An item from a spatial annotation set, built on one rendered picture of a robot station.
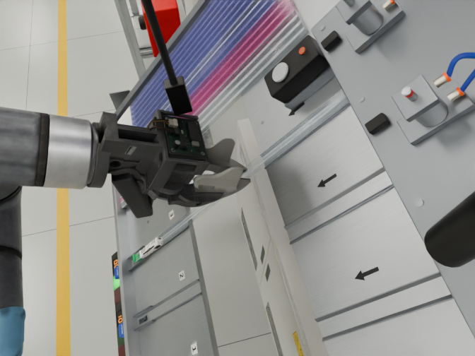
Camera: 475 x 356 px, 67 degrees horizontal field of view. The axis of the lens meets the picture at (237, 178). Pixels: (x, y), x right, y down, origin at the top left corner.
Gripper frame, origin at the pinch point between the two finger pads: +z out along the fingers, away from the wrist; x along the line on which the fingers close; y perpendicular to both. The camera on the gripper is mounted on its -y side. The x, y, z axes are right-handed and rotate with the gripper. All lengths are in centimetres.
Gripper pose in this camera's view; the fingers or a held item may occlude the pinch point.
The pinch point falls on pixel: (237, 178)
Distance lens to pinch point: 51.1
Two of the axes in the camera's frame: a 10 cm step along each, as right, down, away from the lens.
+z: 8.5, 0.7, 5.3
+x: -2.4, -8.4, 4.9
